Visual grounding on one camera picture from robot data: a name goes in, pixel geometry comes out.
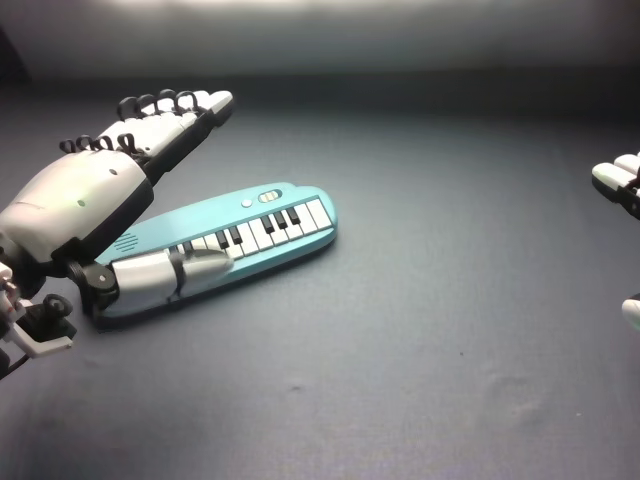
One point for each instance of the teal toy piano keyboard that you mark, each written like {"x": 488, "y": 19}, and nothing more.
{"x": 200, "y": 215}

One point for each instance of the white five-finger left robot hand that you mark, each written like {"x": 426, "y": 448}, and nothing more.
{"x": 85, "y": 190}

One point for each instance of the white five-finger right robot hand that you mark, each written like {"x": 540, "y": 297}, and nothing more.
{"x": 617, "y": 175}

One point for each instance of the grey table cloth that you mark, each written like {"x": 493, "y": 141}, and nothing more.
{"x": 400, "y": 350}

